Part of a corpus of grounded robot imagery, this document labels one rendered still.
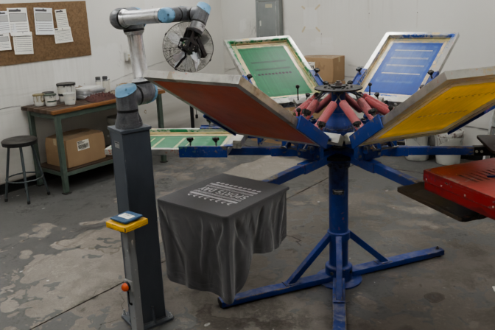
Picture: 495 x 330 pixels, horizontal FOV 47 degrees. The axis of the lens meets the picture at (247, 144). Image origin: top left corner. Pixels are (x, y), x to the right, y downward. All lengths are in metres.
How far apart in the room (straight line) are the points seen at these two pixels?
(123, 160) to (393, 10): 4.53
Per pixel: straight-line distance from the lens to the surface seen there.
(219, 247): 2.55
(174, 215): 2.69
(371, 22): 7.09
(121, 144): 3.15
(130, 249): 2.55
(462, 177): 2.50
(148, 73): 2.68
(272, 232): 2.79
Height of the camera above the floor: 1.85
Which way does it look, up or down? 14 degrees down
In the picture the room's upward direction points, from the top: 2 degrees counter-clockwise
